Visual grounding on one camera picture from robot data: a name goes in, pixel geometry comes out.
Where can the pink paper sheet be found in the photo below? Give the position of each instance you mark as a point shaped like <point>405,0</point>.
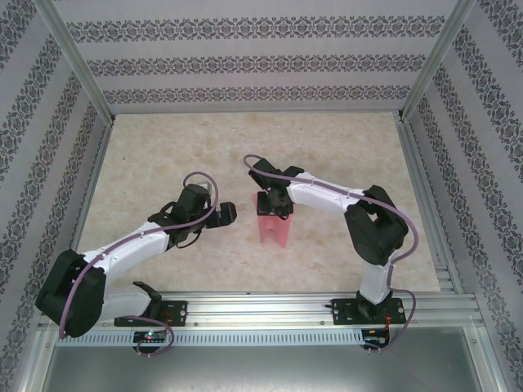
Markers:
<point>282,232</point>

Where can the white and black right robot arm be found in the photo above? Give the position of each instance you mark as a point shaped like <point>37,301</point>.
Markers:
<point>318,196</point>

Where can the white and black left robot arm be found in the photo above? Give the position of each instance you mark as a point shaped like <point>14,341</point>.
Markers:
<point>130,253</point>

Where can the grey metal panel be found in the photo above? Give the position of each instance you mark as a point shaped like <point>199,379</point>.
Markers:
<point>261,371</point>

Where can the aluminium table side rail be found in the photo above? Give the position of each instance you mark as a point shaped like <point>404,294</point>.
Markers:
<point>427,204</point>
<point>85,204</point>

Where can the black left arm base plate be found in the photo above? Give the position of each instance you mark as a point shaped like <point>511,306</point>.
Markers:
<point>177,312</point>

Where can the aluminium mounting rail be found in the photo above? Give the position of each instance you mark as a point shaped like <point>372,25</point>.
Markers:
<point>261,310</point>

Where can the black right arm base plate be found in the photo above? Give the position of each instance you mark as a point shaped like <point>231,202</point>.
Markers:
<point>343,312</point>

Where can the aluminium frame post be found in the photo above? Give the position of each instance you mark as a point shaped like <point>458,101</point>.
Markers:
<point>74,53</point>
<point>438,53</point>

